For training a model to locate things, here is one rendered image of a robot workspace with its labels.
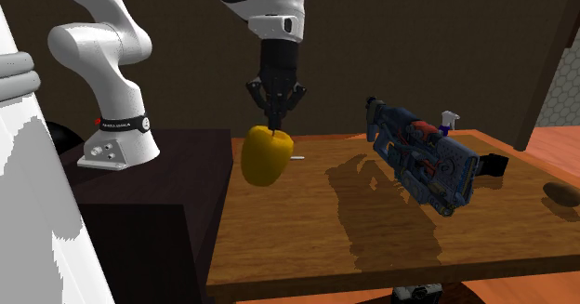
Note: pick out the brown potato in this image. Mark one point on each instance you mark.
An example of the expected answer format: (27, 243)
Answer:
(564, 195)

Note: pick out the yellow bell pepper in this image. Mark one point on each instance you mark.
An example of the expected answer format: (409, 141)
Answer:
(265, 158)

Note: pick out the blue toy blaster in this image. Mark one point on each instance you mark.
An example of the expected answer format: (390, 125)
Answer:
(430, 162)

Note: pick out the wooden table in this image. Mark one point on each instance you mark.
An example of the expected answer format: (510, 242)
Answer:
(294, 235)

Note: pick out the white spray bottle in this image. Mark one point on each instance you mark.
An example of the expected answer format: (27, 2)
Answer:
(448, 121)

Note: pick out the grey camera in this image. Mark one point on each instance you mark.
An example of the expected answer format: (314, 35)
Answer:
(417, 294)

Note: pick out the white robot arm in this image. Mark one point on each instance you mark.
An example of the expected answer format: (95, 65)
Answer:
(113, 85)

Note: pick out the dark robot stand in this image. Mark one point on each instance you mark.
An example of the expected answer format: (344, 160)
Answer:
(149, 212)

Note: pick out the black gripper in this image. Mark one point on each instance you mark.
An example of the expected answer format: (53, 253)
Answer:
(279, 63)

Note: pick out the black round object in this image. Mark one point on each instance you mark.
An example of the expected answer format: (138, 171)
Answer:
(63, 135)

